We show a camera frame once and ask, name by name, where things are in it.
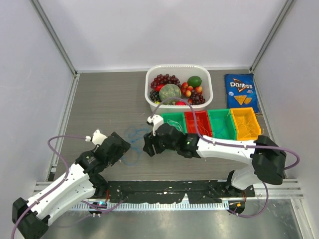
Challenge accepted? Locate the white cable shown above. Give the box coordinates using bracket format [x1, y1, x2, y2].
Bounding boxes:
[166, 119, 184, 131]

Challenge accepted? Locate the blue cable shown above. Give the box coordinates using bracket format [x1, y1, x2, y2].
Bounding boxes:
[211, 116, 231, 137]
[122, 125, 152, 166]

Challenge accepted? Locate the orange cable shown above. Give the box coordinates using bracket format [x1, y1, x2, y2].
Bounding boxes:
[188, 119, 210, 137]

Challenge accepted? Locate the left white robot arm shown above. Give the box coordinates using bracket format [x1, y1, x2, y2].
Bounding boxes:
[11, 129, 131, 239]

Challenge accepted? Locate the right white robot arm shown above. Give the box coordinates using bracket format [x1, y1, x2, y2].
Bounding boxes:
[143, 123, 287, 197]

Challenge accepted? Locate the left green plastic bin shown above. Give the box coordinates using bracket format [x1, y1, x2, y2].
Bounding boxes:
[161, 113, 187, 133]

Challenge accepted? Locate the green plastic bin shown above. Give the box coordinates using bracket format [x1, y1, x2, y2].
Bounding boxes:
[207, 109, 237, 140]
[161, 113, 187, 133]

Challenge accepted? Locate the red apple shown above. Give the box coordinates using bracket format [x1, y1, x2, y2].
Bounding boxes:
[175, 101, 186, 106]

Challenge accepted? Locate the red plastic bin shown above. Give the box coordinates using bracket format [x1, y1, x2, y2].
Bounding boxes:
[184, 111, 213, 137]

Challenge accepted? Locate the dark blue grape bunch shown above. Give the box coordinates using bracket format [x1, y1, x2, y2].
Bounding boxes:
[149, 90, 161, 102]

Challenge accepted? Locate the green speckled melon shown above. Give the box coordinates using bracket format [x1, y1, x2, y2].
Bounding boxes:
[159, 84, 181, 105]

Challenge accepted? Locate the dark red grape bunch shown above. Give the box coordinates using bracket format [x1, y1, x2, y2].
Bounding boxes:
[188, 90, 206, 105]

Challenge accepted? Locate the red yellow cherry cluster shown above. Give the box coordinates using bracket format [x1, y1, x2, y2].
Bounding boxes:
[181, 82, 203, 98]

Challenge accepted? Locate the right green plastic bin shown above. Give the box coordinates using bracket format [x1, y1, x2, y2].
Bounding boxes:
[207, 109, 237, 140]

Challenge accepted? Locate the green lime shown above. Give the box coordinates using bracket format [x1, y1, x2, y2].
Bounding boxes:
[187, 76, 202, 88]

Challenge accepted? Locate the white plastic fruit basket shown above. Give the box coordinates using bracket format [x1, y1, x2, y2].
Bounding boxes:
[145, 64, 213, 111]

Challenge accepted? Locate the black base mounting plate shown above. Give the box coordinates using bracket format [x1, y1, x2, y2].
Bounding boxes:
[106, 180, 255, 204]

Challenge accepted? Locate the yellow plastic bin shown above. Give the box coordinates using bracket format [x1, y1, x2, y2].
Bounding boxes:
[230, 108, 262, 141]

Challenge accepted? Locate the blue Doritos chip bag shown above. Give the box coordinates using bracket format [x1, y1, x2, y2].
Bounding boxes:
[224, 74, 260, 114]

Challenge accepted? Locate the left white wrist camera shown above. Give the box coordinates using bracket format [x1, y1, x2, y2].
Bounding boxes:
[85, 129, 108, 146]

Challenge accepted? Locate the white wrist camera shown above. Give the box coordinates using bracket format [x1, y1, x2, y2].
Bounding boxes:
[147, 115, 164, 136]
[85, 129, 108, 146]

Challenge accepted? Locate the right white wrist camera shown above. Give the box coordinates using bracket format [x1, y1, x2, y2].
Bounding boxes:
[147, 115, 164, 136]

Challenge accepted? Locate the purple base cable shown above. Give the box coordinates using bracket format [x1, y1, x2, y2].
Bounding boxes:
[57, 199, 124, 229]

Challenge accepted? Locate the white slotted cable duct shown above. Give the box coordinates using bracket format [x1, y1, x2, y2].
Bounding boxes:
[72, 201, 230, 212]

